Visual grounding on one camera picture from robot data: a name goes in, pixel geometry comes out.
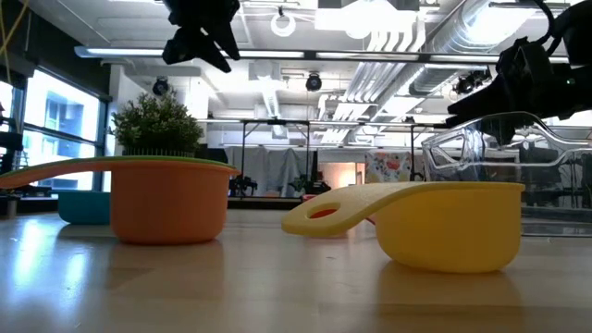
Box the white ring lamp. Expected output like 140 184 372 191
270 12 297 38

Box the black ceiling spotlight cluster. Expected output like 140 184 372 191
451 68 493 96

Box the large window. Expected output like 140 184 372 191
0 64 112 195

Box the orange plastic measuring cup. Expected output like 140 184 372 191
0 159 241 246

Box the black table frame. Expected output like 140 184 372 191
0 196 309 217

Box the silver air duct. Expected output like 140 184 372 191
409 0 540 97

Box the potted plant in striped pot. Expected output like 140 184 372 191
111 89 205 158

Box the clear plastic basket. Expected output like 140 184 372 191
421 111 592 239

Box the white cloth cover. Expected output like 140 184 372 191
223 146 310 198

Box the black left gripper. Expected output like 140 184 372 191
161 0 241 74

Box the floral patterned cloth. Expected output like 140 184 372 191
364 151 413 184

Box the teal plastic measuring cup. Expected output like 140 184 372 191
56 191 113 227

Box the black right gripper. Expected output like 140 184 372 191
446 37 556 144

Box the green plastic measuring cup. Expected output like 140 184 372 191
0 155 238 177

